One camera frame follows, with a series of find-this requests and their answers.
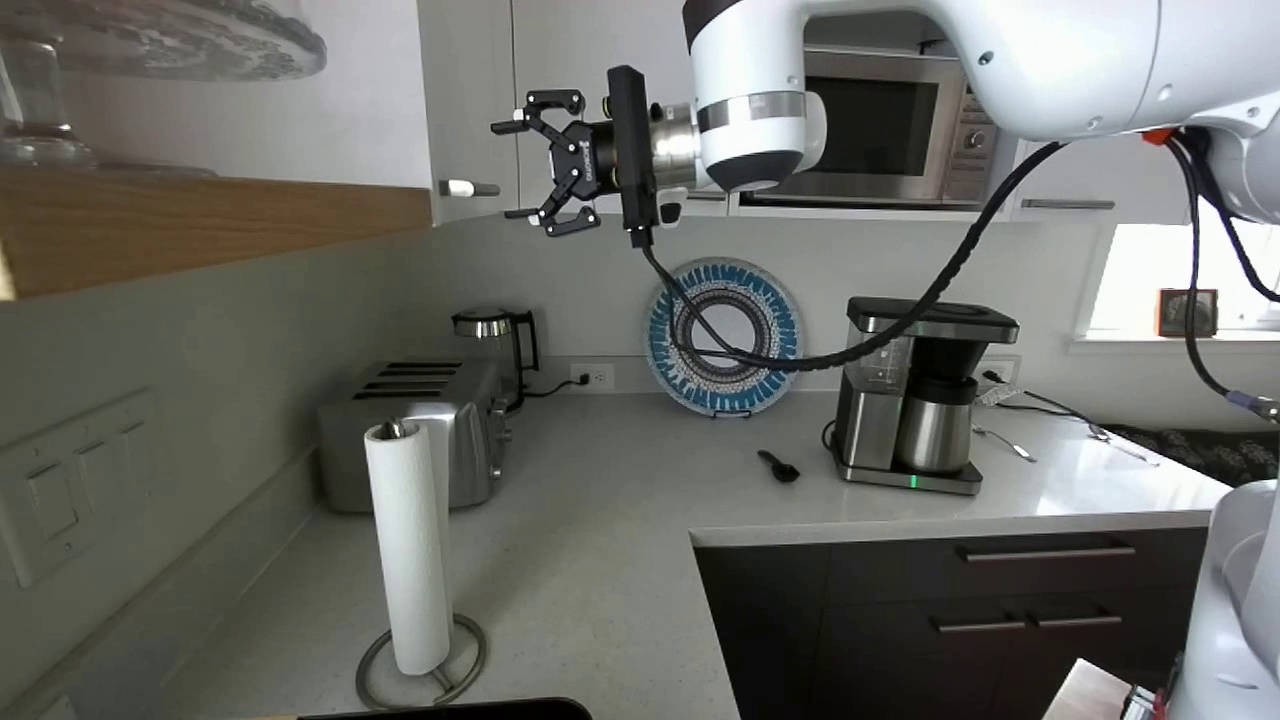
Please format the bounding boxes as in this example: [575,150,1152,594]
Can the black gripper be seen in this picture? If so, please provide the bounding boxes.
[488,64,697,254]

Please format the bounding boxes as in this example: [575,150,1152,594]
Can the white cabinet door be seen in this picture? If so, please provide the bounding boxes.
[504,0,720,217]
[419,0,516,223]

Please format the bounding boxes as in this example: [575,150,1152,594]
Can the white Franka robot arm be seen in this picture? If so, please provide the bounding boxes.
[675,0,1280,219]

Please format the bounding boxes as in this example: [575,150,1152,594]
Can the dark lower cabinet drawers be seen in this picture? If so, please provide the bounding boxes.
[697,528,1205,720]

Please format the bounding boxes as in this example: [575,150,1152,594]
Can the glass electric kettle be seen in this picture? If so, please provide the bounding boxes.
[452,308,539,414]

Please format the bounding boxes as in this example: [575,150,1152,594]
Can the blue white decorative plate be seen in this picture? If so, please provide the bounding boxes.
[642,255,805,419]

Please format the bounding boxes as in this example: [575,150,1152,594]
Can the silver four-slot toaster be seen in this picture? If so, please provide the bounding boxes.
[310,358,516,520]

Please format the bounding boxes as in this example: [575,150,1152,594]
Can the white paper towel roll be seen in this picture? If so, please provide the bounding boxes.
[362,419,452,676]

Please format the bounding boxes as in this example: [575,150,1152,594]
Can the stainless microwave oven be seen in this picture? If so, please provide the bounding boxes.
[752,48,999,210]

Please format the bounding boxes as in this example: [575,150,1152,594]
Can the small black scoop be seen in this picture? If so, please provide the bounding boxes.
[755,450,801,483]

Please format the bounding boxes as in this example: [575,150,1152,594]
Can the silver black coffee maker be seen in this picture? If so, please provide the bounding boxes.
[832,303,1019,498]

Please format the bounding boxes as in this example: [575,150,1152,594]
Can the wooden shelf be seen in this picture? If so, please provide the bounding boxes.
[0,169,432,303]

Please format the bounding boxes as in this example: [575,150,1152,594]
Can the glass cake stand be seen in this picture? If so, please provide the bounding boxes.
[0,0,326,169]

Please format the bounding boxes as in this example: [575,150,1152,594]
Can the metal paper towel holder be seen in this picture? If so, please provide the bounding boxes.
[352,611,488,713]

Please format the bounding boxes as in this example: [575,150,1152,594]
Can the white wall power outlet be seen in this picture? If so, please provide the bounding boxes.
[569,359,615,391]

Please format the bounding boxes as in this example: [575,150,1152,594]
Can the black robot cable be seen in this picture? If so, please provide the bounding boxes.
[634,131,1280,424]

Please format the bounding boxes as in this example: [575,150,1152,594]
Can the white wall switch panel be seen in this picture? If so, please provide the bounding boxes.
[0,387,167,589]

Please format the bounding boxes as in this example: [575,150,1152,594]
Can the dark wall outlet plate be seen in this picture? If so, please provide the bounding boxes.
[1157,290,1214,335]

